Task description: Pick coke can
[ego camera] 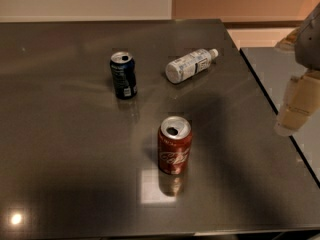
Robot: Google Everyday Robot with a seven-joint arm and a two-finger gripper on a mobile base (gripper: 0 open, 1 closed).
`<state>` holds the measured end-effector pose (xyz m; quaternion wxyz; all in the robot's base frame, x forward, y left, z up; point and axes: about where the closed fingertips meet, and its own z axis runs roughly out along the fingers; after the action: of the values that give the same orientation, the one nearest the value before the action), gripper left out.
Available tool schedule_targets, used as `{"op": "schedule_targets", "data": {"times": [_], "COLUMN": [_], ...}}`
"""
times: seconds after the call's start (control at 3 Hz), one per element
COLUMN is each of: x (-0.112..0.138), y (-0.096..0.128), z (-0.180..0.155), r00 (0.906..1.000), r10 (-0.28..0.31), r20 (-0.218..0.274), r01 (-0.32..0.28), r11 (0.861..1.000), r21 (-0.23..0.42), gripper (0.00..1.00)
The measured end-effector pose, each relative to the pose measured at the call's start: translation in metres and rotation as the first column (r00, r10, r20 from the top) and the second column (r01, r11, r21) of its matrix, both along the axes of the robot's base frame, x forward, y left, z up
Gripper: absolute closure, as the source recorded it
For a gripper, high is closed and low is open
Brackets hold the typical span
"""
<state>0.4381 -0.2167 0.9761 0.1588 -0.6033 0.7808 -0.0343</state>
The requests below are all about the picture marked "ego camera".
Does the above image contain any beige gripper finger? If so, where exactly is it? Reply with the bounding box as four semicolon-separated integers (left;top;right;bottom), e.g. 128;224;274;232
275;69;320;136

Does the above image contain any red coke can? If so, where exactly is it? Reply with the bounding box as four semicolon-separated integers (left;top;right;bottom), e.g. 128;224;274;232
158;116;192;175

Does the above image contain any dark blue soda can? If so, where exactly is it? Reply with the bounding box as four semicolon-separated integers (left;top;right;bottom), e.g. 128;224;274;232
110;51;137;99

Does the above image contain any grey side table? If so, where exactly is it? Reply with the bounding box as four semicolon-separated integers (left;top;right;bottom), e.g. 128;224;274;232
239;46;320;187

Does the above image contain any white plastic water bottle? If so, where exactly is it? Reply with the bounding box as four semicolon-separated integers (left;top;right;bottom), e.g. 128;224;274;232
165;49;219;84

